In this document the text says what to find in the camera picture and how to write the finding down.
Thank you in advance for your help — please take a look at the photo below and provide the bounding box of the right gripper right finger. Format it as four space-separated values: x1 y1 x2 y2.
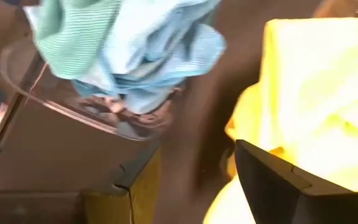
234 139 314 224

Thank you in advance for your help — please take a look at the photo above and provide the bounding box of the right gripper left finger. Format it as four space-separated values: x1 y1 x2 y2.
79 139 163 224

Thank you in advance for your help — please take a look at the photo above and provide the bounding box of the yellow microfiber towel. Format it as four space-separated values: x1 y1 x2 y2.
202 17 358 224

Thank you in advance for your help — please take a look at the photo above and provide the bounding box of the light blue microfiber towel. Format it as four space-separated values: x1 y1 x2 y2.
71 0 228 115

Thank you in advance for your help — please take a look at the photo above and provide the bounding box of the teal microfiber towel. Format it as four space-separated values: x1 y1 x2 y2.
22 0 124 81

